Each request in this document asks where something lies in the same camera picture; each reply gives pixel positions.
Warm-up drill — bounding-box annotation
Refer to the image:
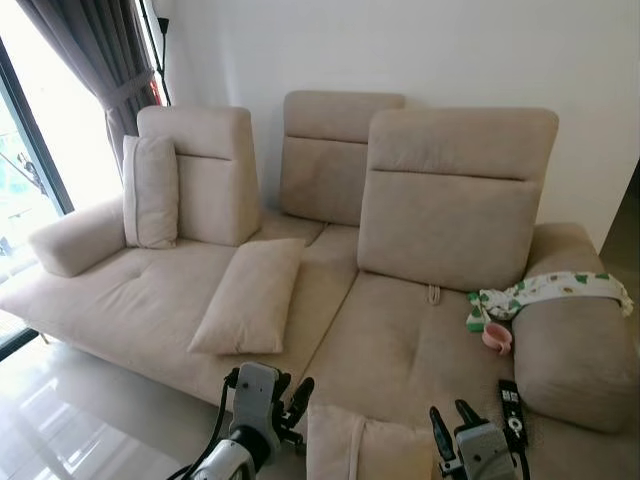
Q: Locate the wide beige sofa backrest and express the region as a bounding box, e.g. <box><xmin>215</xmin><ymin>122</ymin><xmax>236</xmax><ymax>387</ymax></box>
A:
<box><xmin>357</xmin><ymin>107</ymin><xmax>559</xmax><ymax>293</ymax></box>

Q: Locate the beige pillow with seam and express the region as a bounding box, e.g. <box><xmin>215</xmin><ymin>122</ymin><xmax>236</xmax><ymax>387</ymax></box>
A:
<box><xmin>305</xmin><ymin>405</ymin><xmax>436</xmax><ymax>480</ymax></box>

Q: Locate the small pale beige pillow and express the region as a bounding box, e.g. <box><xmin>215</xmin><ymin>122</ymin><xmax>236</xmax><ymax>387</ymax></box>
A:
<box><xmin>123</xmin><ymin>135</ymin><xmax>179</xmax><ymax>249</ymax></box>

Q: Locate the narrow beige sofa backrest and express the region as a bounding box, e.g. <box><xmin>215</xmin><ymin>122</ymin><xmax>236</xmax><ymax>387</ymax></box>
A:
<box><xmin>279</xmin><ymin>90</ymin><xmax>406</xmax><ymax>226</ymax></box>
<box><xmin>137</xmin><ymin>105</ymin><xmax>263</xmax><ymax>248</ymax></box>

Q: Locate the black floor lamp pole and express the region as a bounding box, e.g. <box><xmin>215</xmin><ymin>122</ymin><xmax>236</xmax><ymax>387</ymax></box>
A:
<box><xmin>140</xmin><ymin>0</ymin><xmax>173</xmax><ymax>106</ymax></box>

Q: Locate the white green patterned cloth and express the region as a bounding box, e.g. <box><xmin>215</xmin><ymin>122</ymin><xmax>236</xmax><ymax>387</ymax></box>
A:
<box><xmin>466</xmin><ymin>271</ymin><xmax>633</xmax><ymax>334</ymax></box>

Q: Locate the black remote control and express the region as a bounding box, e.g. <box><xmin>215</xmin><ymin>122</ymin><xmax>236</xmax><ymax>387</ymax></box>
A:
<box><xmin>499</xmin><ymin>380</ymin><xmax>528</xmax><ymax>451</ymax></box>

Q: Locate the grey curtain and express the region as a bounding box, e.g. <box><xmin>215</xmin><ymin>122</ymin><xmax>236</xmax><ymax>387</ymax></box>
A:
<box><xmin>15</xmin><ymin>0</ymin><xmax>161</xmax><ymax>166</ymax></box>

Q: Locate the black window frame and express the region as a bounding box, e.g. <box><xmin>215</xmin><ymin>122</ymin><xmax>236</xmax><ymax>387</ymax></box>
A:
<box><xmin>0</xmin><ymin>40</ymin><xmax>76</xmax><ymax>361</ymax></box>

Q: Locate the beige fabric sofa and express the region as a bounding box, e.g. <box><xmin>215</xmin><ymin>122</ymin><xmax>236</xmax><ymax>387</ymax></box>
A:
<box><xmin>0</xmin><ymin>90</ymin><xmax>640</xmax><ymax>480</ymax></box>

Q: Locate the pink cup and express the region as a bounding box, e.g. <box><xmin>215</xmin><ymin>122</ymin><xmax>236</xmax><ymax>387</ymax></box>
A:
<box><xmin>483</xmin><ymin>322</ymin><xmax>514</xmax><ymax>356</ymax></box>

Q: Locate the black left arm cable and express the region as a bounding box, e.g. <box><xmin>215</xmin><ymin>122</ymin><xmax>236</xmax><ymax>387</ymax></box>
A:
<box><xmin>168</xmin><ymin>368</ymin><xmax>243</xmax><ymax>480</ymax></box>

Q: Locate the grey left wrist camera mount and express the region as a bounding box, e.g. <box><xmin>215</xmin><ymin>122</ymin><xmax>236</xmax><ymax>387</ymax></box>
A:
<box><xmin>232</xmin><ymin>362</ymin><xmax>283</xmax><ymax>441</ymax></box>

